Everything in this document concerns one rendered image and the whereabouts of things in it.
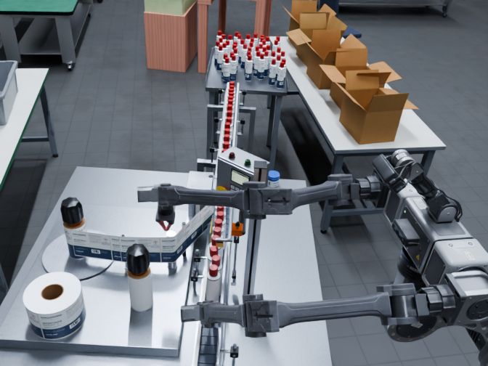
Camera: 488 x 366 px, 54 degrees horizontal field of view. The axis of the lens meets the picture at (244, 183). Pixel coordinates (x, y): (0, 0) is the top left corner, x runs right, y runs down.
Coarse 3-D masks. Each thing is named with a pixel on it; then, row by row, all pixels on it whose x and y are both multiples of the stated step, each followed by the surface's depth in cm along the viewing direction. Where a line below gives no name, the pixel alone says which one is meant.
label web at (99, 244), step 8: (72, 232) 197; (80, 232) 197; (88, 232) 196; (72, 240) 200; (80, 240) 199; (88, 240) 199; (96, 240) 198; (104, 240) 197; (112, 240) 197; (80, 248) 202; (88, 248) 201; (96, 248) 201; (104, 248) 200; (112, 248) 200; (88, 256) 204; (96, 256) 204; (104, 256) 203; (112, 256) 202; (120, 256) 202
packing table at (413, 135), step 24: (288, 48) 466; (288, 72) 421; (312, 96) 381; (336, 120) 350; (408, 120) 357; (336, 144) 322; (384, 144) 326; (408, 144) 328; (432, 144) 330; (336, 168) 330
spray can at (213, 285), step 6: (210, 270) 181; (216, 270) 181; (210, 276) 183; (216, 276) 183; (210, 282) 183; (216, 282) 183; (210, 288) 185; (216, 288) 185; (210, 294) 187; (216, 294) 187; (210, 300) 189; (216, 300) 189
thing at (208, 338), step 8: (208, 328) 183; (216, 328) 183; (200, 336) 180; (208, 336) 180; (216, 336) 181; (200, 344) 177; (208, 344) 178; (216, 344) 178; (200, 352) 175; (208, 352) 175; (200, 360) 172; (208, 360) 172
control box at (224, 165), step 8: (224, 152) 175; (240, 152) 175; (224, 160) 171; (232, 160) 171; (240, 160) 171; (264, 160) 172; (224, 168) 173; (240, 168) 168; (248, 168) 167; (224, 176) 175; (216, 184) 179; (224, 184) 177
